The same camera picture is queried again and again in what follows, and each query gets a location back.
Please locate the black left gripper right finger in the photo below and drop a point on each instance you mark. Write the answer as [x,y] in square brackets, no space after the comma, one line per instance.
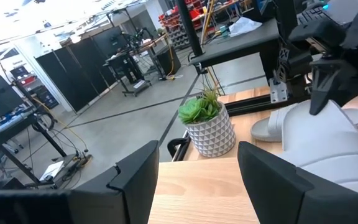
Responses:
[278,193]

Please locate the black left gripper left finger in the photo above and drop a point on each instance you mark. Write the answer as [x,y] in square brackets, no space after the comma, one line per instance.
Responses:
[129,193]

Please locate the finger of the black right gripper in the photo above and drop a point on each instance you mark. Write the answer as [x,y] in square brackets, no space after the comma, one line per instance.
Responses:
[322,90]

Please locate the grey foam slide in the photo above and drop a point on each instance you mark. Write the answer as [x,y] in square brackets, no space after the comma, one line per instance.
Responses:
[270,124]
[331,146]

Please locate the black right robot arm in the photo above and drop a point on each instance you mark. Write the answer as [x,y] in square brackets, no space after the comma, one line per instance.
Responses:
[291,62]

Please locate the black keyboard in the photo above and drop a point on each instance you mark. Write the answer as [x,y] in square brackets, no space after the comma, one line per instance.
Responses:
[314,15]

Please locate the white paper sheet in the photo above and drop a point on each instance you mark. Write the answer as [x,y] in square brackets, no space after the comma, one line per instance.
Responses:
[52,170]

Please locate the succulent in white patterned pot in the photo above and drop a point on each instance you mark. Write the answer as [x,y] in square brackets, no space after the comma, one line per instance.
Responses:
[211,133]

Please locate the black office desk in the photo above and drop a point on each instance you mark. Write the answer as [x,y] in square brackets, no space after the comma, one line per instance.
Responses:
[238,46]

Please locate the white cloth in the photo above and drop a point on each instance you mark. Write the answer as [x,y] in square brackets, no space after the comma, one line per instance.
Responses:
[244,26]

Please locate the black cart with robot arms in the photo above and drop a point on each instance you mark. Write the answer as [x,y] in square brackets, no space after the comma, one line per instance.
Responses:
[126,65]

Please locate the black room divider panels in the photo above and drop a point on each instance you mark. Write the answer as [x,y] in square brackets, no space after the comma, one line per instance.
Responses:
[73,71]

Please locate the black computer tower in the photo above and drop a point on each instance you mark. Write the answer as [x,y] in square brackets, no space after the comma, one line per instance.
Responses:
[166,60]

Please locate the black workstation desk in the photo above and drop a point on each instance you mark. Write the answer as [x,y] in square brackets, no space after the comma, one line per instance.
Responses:
[8,126]

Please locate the red storage bin rack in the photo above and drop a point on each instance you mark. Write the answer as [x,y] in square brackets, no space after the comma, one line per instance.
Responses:
[194,14]

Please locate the white metal bracket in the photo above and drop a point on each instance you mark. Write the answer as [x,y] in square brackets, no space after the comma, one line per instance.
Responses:
[279,91]

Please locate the black rig post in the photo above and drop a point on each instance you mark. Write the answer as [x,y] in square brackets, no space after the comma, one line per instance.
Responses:
[190,28]

